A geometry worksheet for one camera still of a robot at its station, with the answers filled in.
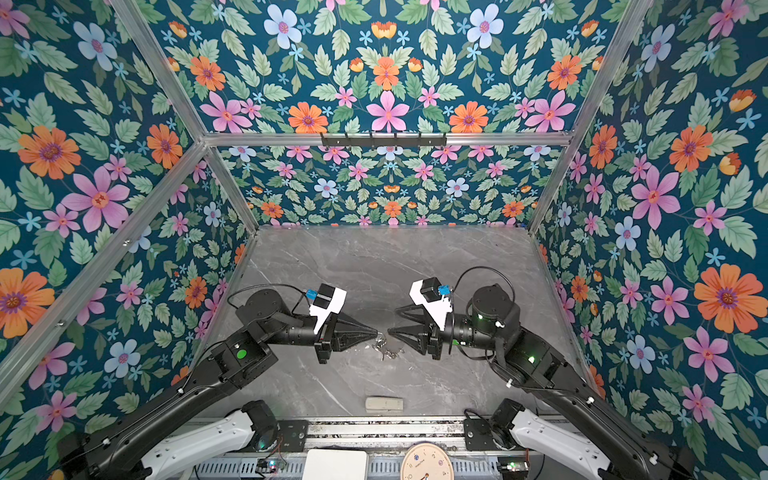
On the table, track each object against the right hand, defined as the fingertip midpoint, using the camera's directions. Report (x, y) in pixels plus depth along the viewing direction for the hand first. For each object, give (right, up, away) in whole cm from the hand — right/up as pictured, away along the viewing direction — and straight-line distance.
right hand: (395, 319), depth 56 cm
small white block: (-4, -26, +20) cm, 33 cm away
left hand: (-4, -2, -4) cm, 6 cm away
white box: (-14, -35, +11) cm, 39 cm away
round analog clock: (+7, -36, +12) cm, 39 cm away
